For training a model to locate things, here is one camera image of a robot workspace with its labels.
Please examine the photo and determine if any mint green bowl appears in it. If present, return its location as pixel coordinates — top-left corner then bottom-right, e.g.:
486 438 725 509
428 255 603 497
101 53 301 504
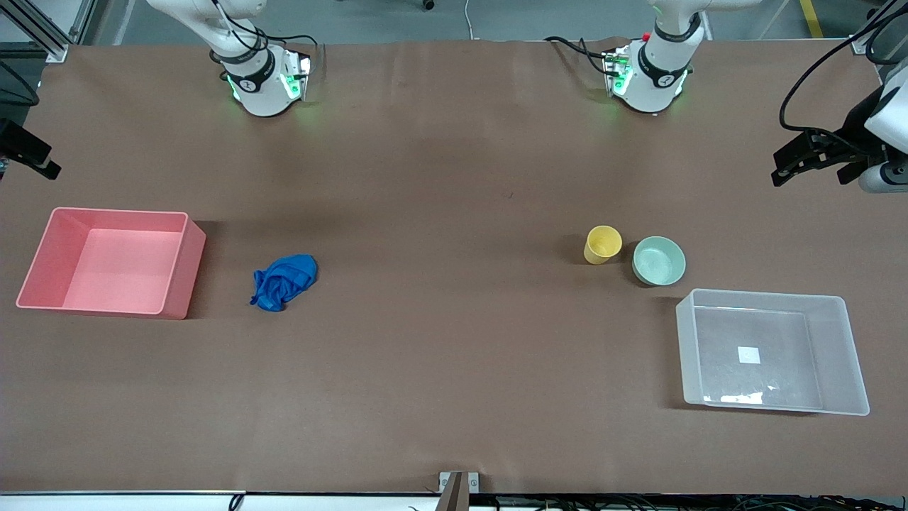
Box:
632 236 687 287

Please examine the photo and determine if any yellow plastic cup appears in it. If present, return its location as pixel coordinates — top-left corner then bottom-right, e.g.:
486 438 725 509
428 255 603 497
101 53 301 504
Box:
584 225 624 265

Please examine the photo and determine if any blue cloth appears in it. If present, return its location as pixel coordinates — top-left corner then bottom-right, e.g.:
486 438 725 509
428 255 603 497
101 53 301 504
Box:
250 254 319 312

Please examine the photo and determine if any pink plastic box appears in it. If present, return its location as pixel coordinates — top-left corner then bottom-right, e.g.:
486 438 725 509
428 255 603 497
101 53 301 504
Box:
16 207 207 320

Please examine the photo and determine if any clear plastic box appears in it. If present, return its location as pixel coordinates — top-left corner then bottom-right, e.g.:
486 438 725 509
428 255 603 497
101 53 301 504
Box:
675 288 870 417

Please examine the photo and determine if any brown paper table cover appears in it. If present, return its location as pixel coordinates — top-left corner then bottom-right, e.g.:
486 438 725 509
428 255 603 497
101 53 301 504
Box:
0 39 908 495

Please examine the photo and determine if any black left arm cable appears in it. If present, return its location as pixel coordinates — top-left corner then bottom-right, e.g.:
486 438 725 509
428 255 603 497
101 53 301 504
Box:
779 0 908 137

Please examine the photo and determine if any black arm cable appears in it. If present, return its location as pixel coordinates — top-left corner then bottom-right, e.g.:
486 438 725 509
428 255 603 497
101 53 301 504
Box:
779 0 908 137
0 60 40 107

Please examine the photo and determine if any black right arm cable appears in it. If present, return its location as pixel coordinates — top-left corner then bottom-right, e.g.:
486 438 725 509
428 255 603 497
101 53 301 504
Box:
0 60 40 107

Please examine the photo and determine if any black left base cable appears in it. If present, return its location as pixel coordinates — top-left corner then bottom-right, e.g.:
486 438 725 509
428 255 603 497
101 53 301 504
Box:
545 35 612 76

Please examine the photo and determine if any metal table edge bracket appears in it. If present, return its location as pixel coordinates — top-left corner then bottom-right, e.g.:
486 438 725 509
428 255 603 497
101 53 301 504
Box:
438 471 480 511

